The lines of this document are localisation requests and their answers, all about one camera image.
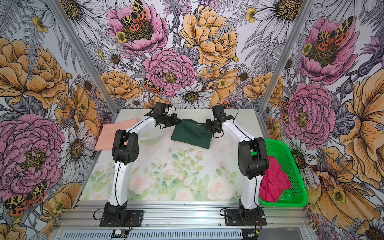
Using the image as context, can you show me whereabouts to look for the dark green t-shirt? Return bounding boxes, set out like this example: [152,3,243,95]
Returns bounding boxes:
[171,119,213,149]

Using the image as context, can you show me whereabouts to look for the green plastic laundry basket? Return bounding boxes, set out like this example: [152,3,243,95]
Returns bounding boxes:
[259,140,309,208]

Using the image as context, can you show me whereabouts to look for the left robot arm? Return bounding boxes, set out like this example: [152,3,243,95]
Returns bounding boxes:
[100,103,181,227]

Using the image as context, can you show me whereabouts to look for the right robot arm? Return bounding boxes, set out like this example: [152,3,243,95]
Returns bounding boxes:
[206,105,270,227]

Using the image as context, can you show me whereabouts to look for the folded peach t-shirt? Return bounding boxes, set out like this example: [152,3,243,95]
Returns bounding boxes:
[95,119,138,151]

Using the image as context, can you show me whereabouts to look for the magenta t-shirt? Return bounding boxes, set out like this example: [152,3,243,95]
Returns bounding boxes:
[259,156,292,203]

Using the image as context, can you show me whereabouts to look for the small green circuit board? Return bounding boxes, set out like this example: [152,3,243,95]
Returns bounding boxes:
[111,230,130,240]

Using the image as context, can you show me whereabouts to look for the right aluminium frame post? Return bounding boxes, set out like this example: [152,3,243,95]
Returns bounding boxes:
[257,1,314,115]

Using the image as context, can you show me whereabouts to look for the aluminium frame post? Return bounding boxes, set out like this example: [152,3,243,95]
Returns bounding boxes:
[47,1,120,117]
[257,1,314,115]

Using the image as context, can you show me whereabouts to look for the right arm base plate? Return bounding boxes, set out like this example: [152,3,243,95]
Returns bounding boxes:
[220,208,267,227]

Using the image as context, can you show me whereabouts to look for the aluminium mounting rail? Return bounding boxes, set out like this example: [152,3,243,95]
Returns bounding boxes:
[51,201,317,240]

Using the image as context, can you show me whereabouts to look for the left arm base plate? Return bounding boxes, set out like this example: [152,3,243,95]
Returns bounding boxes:
[99,210,144,228]

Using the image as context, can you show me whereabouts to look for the left aluminium frame post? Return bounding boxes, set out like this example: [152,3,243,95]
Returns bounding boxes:
[47,1,120,117]

